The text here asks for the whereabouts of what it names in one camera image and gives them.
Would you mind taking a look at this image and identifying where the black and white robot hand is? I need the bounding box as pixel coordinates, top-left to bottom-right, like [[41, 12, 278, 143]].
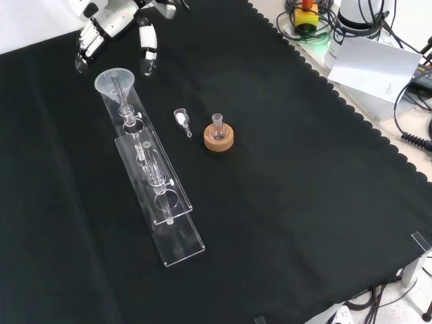
[[67, 0, 159, 78]]

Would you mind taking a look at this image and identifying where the translucent plastic funnel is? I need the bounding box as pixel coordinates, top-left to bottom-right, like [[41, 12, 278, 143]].
[[94, 67, 136, 109]]

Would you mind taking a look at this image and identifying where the glass weighing funnel with powder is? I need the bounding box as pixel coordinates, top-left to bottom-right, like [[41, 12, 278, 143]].
[[173, 107, 193, 138]]

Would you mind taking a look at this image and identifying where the clear acrylic funnel stand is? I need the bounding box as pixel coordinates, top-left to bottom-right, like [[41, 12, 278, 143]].
[[99, 79, 207, 269]]

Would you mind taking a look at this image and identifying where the glass round-bottom flask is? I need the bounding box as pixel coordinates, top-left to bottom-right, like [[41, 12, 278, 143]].
[[207, 113, 227, 142]]

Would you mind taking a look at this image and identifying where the yellow stop button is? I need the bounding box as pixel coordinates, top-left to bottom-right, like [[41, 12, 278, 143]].
[[292, 0, 320, 34]]

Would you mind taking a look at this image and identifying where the black bench cloth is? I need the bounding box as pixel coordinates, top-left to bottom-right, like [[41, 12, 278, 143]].
[[0, 0, 432, 324]]

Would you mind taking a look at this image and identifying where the black power adapter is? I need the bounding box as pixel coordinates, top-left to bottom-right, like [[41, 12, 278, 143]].
[[409, 61, 432, 86]]

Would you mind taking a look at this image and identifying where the white power strip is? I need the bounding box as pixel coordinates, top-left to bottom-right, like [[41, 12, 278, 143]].
[[331, 303, 354, 324]]

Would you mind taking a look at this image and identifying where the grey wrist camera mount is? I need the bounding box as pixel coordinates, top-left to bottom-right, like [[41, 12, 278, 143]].
[[151, 0, 177, 20]]

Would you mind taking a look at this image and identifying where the cork ring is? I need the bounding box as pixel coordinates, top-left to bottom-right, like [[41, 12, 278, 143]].
[[203, 123, 235, 153]]

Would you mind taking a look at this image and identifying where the black coiled cable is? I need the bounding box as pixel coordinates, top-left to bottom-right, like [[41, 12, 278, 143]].
[[393, 80, 432, 151]]

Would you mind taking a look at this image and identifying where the black floor cable bundle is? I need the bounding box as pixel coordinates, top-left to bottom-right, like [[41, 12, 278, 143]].
[[346, 282, 408, 324]]

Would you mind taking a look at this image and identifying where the grey metal bench bracket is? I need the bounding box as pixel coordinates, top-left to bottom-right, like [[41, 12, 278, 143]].
[[402, 251, 432, 288]]

